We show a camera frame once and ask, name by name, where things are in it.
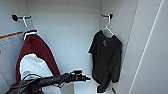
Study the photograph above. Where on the black t-shirt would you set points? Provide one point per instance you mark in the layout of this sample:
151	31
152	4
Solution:
105	56

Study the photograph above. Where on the white wardrobe door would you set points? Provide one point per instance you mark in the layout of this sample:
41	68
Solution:
151	56

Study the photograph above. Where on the white wardrobe carcass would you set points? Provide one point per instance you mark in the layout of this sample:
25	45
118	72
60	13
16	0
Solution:
73	40

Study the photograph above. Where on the red white varsity jacket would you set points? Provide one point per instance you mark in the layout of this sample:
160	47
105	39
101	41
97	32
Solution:
36	56

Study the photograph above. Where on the white jacket hanger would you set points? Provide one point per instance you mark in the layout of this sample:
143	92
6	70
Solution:
26	28

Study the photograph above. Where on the orange white warning label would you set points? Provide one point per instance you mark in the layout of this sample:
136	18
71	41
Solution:
10	41

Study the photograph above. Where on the black wall hook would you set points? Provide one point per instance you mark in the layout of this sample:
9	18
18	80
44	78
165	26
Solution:
18	17
107	15

